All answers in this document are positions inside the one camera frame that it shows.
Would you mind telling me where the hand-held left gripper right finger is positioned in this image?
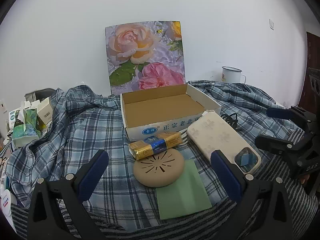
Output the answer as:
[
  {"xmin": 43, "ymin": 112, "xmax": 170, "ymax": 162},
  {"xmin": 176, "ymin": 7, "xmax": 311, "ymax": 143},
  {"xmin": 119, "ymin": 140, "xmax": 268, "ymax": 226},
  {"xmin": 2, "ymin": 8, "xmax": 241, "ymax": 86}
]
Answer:
[{"xmin": 210, "ymin": 149, "xmax": 293, "ymax": 240}]

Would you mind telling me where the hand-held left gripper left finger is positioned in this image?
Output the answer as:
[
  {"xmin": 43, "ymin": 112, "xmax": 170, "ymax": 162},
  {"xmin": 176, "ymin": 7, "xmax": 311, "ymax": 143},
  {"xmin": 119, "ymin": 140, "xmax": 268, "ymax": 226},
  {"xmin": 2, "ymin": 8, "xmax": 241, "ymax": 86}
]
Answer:
[{"xmin": 27, "ymin": 149, "xmax": 109, "ymax": 240}]

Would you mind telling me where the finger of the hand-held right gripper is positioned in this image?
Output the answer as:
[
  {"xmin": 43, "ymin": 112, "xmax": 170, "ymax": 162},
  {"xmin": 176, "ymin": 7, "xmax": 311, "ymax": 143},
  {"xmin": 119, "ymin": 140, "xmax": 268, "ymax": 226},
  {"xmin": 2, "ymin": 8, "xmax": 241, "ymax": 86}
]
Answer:
[
  {"xmin": 254, "ymin": 133, "xmax": 312, "ymax": 161},
  {"xmin": 266, "ymin": 106, "xmax": 318, "ymax": 133}
]

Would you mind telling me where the beige phone case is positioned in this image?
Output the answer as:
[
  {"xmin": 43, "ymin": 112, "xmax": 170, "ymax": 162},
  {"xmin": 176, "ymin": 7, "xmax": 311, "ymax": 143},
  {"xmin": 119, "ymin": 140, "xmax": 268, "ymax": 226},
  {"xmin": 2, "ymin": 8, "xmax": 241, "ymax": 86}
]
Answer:
[{"xmin": 186, "ymin": 110, "xmax": 262, "ymax": 175}]

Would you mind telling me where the green cloth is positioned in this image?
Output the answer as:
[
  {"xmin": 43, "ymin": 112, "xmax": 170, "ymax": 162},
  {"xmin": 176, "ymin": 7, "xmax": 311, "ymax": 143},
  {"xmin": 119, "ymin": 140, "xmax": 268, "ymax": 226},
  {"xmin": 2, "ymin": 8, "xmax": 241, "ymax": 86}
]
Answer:
[{"xmin": 155, "ymin": 159, "xmax": 213, "ymax": 220}]

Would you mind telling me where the beige round slotted disc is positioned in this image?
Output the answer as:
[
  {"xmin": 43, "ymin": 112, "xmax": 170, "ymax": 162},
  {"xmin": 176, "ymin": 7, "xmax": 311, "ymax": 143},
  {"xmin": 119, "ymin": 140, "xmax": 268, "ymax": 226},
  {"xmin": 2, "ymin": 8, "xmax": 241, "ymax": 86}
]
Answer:
[{"xmin": 133, "ymin": 149, "xmax": 186, "ymax": 187}]

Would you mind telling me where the gold and blue cigarette pack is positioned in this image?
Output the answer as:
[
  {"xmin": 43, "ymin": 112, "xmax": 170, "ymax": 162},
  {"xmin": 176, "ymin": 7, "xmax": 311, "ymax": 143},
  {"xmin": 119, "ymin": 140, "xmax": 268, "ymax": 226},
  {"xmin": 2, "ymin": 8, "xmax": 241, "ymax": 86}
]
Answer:
[{"xmin": 128, "ymin": 131, "xmax": 183, "ymax": 161}]

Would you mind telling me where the cardboard box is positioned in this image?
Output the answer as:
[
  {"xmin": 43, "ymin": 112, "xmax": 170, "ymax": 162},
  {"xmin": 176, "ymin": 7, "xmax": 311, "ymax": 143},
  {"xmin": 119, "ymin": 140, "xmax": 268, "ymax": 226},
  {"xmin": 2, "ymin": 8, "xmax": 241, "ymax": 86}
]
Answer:
[{"xmin": 120, "ymin": 84, "xmax": 222, "ymax": 142}]

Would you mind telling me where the blue plaid shirt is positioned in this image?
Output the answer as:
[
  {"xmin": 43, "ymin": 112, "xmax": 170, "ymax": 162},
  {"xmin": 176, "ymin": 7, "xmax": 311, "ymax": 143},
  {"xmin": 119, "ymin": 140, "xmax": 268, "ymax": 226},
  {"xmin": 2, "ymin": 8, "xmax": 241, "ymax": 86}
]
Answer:
[{"xmin": 5, "ymin": 80, "xmax": 304, "ymax": 208}]

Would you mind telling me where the white enamel mug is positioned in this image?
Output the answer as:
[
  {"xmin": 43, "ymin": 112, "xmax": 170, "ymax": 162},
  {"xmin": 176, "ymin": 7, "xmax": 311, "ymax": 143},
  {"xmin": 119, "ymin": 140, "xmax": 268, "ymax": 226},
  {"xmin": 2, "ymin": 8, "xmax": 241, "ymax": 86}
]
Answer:
[{"xmin": 221, "ymin": 66, "xmax": 247, "ymax": 84}]

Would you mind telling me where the brown door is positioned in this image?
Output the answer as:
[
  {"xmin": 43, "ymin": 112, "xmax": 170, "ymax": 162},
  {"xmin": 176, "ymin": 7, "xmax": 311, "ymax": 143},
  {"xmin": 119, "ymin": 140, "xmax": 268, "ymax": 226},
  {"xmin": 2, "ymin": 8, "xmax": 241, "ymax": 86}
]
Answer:
[{"xmin": 297, "ymin": 31, "xmax": 320, "ymax": 110}]

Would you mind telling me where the grey bag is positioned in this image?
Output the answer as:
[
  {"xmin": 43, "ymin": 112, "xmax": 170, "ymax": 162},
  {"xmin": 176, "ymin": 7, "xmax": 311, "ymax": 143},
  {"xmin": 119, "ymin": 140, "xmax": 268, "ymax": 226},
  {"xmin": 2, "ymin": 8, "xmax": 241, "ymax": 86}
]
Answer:
[{"xmin": 24, "ymin": 88, "xmax": 57, "ymax": 103}]

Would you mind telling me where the white and blue small box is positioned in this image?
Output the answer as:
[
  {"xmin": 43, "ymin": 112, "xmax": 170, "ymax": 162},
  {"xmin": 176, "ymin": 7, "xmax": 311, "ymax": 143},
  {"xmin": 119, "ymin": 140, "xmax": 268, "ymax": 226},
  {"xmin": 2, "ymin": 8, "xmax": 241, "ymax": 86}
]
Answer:
[{"xmin": 8, "ymin": 109, "xmax": 20, "ymax": 128}]

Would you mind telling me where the floral picture board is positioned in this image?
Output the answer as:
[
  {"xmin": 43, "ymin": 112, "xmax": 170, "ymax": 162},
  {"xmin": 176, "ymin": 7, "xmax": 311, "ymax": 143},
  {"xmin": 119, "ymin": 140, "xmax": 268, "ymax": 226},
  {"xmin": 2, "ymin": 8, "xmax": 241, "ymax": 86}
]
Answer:
[{"xmin": 105, "ymin": 20, "xmax": 187, "ymax": 96}]

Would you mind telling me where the black cable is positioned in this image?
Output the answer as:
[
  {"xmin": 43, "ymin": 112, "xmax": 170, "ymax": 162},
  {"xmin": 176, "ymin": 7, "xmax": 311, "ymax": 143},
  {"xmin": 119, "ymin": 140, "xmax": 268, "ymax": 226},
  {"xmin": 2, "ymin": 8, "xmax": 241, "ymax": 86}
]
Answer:
[{"xmin": 220, "ymin": 112, "xmax": 242, "ymax": 132}]

